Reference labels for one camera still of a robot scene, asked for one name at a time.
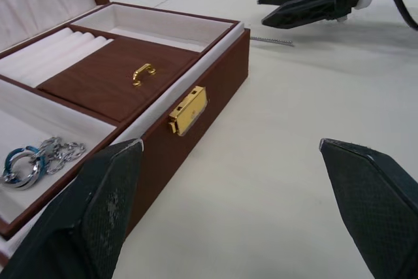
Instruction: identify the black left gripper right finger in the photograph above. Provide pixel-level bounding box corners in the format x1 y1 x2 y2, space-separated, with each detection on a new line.
319 138 418 279

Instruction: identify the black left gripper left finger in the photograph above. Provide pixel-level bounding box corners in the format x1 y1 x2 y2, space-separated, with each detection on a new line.
0 138 145 279

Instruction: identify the brown jewelry box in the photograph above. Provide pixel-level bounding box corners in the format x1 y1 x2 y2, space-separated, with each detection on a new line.
0 0 251 269

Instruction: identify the thin silver chain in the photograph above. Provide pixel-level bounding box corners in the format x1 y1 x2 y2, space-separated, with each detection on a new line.
250 36 295 47

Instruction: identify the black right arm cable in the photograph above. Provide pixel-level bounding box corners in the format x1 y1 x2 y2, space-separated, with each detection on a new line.
387 0 418 31

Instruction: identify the silver link chain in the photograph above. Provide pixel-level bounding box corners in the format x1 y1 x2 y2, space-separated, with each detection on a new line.
38 136 88 176

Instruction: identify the blue and silver ring pendant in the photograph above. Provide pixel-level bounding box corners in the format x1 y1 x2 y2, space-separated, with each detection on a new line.
1 144 46 191

